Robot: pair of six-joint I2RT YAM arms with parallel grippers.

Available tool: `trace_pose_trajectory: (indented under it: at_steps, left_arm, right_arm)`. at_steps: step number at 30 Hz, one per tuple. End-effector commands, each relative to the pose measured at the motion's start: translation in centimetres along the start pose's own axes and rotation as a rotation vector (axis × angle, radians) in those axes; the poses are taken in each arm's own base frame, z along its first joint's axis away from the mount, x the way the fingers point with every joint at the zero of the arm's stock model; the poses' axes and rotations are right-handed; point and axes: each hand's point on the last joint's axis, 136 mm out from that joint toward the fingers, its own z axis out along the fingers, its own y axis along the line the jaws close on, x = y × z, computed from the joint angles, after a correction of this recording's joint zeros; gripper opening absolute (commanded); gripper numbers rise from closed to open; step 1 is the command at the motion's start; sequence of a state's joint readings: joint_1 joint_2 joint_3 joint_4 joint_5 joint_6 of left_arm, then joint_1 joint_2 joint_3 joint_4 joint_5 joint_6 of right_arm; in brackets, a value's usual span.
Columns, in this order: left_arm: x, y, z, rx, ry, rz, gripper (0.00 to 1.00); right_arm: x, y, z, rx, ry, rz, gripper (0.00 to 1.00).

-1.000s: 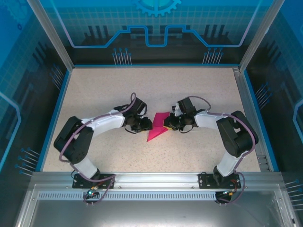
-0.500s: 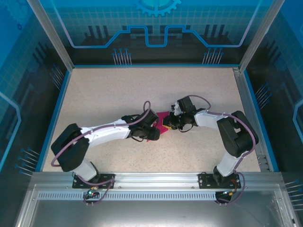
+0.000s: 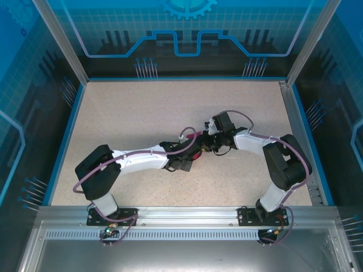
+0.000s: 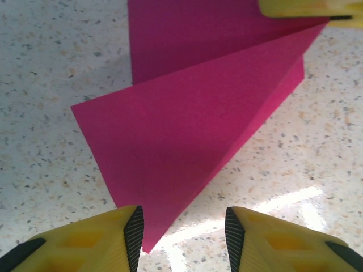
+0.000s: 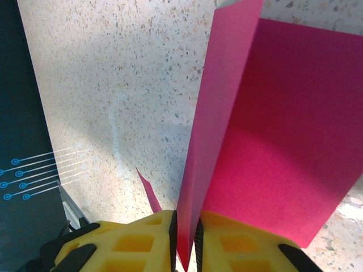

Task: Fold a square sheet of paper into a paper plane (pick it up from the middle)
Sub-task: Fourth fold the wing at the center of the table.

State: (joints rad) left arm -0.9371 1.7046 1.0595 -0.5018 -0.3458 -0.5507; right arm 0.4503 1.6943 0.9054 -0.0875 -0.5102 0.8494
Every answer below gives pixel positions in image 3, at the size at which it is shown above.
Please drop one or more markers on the pink paper sheet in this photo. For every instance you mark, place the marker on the pink paper sheet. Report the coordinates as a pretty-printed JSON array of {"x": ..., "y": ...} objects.
[{"x": 195, "y": 156}]

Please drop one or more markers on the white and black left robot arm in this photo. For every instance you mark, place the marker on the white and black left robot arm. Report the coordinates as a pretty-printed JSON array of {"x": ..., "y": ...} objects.
[{"x": 141, "y": 160}]

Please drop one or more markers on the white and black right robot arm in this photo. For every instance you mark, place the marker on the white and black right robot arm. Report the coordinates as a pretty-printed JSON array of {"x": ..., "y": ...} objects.
[{"x": 252, "y": 143}]

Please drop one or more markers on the steel tray panel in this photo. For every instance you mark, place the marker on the steel tray panel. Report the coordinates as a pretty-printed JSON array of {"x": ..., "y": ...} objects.
[{"x": 181, "y": 255}]

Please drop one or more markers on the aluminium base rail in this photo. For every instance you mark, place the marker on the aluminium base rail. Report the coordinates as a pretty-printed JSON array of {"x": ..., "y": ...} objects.
[{"x": 187, "y": 212}]

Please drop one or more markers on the aluminium side rail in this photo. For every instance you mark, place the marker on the aluminium side rail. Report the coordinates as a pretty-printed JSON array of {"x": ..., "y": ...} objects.
[{"x": 289, "y": 96}]

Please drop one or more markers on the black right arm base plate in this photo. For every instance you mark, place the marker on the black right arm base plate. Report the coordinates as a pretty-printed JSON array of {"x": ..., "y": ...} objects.
[{"x": 244, "y": 216}]

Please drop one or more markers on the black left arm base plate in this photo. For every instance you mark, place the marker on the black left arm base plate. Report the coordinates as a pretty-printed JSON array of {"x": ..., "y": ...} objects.
[{"x": 93, "y": 219}]

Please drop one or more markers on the aluminium frame post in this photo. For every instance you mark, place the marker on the aluminium frame post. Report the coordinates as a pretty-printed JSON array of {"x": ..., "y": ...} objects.
[
  {"x": 313, "y": 42},
  {"x": 61, "y": 42}
]

